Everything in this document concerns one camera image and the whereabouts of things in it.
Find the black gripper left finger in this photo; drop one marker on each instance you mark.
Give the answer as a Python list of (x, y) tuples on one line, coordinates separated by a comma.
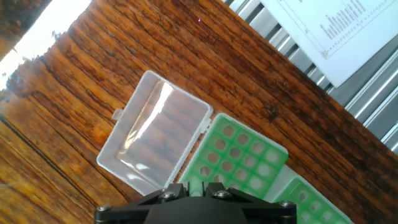
[(133, 206)]

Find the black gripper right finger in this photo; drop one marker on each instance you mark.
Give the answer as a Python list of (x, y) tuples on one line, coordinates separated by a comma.
[(264, 208)]

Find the clear box with green rack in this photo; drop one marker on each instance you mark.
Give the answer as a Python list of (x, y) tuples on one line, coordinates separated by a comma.
[(155, 140), (311, 199)]

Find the clear large pipette tip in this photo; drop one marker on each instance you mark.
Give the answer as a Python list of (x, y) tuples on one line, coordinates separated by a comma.
[(196, 188)]

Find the brown wooden board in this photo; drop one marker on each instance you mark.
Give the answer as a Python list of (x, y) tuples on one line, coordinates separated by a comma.
[(93, 62)]

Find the printed white paper sheet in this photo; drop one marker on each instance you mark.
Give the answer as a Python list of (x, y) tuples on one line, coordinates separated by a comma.
[(342, 31)]

